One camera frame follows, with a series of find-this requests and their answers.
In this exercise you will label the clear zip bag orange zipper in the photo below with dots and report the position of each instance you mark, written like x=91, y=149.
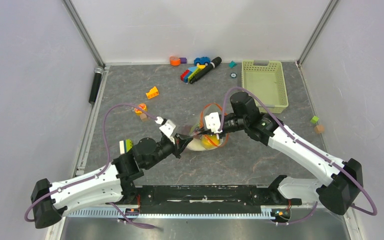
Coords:
x=195, y=124

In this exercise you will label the purple block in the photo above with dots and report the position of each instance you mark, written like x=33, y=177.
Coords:
x=183, y=60

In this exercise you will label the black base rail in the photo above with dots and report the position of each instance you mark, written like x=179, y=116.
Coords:
x=206, y=199

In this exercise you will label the coloured block stack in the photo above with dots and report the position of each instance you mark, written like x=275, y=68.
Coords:
x=191, y=72

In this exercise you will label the black microphone at wall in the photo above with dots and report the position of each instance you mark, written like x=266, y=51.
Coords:
x=96, y=83

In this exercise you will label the orange toy brick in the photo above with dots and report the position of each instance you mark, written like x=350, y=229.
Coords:
x=152, y=93

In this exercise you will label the white radish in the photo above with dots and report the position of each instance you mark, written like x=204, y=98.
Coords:
x=196, y=145

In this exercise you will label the wooden cube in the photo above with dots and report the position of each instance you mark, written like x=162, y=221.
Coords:
x=319, y=129
x=143, y=117

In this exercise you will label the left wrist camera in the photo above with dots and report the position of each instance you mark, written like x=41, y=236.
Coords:
x=169, y=129

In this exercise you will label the small round badge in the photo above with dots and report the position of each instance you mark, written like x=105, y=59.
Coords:
x=233, y=75

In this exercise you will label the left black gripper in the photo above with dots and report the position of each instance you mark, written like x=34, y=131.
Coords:
x=181, y=141

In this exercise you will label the blue toy car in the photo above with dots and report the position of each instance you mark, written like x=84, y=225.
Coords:
x=201, y=61

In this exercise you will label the wooden cube left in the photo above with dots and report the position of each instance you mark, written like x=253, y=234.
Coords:
x=143, y=117

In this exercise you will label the yellow lemon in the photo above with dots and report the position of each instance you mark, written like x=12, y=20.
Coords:
x=210, y=141

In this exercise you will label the green plastic basket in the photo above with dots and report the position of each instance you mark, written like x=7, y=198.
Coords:
x=265, y=79

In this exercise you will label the green cube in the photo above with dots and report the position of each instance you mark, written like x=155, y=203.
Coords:
x=314, y=120

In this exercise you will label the wooden cube right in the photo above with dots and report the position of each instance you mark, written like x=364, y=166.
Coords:
x=319, y=129

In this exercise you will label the green white toy brick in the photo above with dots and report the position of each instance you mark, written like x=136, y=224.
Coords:
x=125, y=146

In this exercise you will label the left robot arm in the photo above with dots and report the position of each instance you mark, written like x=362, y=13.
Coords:
x=111, y=183

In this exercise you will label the black microphone on table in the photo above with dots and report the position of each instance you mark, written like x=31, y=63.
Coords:
x=212, y=65

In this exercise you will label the teal block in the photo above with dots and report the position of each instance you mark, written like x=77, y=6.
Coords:
x=232, y=64

